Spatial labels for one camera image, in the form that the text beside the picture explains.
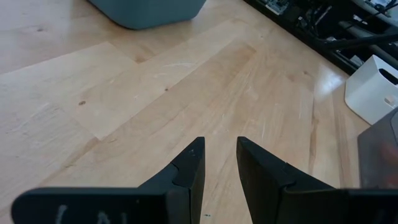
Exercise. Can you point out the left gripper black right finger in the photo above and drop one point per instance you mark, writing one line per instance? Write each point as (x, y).
(264, 180)

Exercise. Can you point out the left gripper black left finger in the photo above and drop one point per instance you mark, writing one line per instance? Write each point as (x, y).
(186, 174)

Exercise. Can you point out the grey translucent plastic bin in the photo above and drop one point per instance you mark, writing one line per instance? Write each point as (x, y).
(376, 149)

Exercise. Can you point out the white plastic bin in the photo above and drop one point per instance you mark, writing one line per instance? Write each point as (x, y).
(367, 93)

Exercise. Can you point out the teal plastic bin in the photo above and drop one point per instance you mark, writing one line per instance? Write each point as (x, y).
(149, 12)

